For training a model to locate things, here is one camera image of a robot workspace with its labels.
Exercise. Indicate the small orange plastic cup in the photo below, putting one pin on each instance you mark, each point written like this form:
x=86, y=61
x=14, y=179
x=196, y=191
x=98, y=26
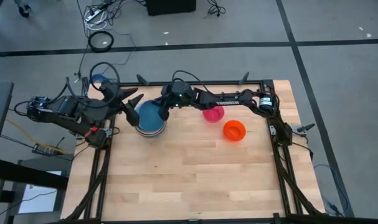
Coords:
x=234, y=130

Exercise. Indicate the small magenta plastic cup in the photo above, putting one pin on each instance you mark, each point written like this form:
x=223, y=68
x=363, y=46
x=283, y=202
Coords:
x=213, y=114

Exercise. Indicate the blue plastic bowl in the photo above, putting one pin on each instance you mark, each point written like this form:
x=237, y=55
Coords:
x=149, y=119

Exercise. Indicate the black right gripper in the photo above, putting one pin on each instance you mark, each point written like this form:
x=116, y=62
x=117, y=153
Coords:
x=177, y=95

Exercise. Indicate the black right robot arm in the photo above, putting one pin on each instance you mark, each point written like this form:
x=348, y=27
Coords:
x=226, y=101

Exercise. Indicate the black electronics box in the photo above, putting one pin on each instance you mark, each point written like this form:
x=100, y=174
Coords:
x=44, y=150

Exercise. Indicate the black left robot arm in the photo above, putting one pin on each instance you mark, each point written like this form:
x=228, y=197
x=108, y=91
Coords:
x=79, y=112

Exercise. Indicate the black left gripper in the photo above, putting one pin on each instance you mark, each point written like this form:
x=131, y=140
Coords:
x=115, y=96

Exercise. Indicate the black chair caster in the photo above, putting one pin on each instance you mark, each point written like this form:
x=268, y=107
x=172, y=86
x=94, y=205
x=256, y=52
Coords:
x=24, y=12

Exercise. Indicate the white sheet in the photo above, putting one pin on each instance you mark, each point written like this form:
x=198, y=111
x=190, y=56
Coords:
x=39, y=199

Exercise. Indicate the pink plastic bowl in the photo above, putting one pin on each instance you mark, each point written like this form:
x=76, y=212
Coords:
x=149, y=133

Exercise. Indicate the white power strip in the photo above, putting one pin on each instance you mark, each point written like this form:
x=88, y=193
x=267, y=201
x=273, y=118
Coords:
x=93, y=15

